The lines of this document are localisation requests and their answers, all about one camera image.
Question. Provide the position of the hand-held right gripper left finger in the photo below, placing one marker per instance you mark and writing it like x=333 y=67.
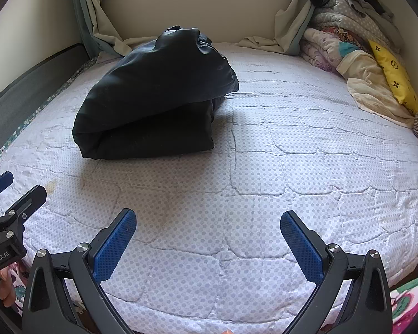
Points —
x=114 y=248

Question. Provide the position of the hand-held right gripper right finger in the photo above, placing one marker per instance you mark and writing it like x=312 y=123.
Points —
x=301 y=250

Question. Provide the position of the black printed jacket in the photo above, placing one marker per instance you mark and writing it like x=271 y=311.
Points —
x=153 y=87

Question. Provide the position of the person's left hand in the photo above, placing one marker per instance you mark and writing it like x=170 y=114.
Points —
x=6 y=290

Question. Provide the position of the green floral bed sheet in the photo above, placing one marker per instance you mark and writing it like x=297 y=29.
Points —
x=28 y=121

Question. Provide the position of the white dotted quilted bed cover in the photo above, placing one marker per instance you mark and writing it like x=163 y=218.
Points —
x=230 y=198

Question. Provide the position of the pink printed pyjama pants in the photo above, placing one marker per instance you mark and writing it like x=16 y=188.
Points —
x=414 y=306

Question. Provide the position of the cream blanket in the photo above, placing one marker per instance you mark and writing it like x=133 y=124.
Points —
x=369 y=87

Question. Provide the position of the lilac floral blanket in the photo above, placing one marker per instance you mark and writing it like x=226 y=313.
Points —
x=320 y=54

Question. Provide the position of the yellow patterned pillow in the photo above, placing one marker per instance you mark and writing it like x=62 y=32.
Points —
x=397 y=76

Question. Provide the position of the colourful floral quilt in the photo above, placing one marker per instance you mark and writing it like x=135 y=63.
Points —
x=345 y=35

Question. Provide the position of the grey dotted quilt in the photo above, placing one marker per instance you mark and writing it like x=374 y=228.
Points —
x=376 y=31

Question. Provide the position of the grey garment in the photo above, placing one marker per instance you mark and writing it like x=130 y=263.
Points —
x=362 y=5

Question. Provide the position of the dark grey bed rail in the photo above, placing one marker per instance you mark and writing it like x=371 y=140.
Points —
x=24 y=76

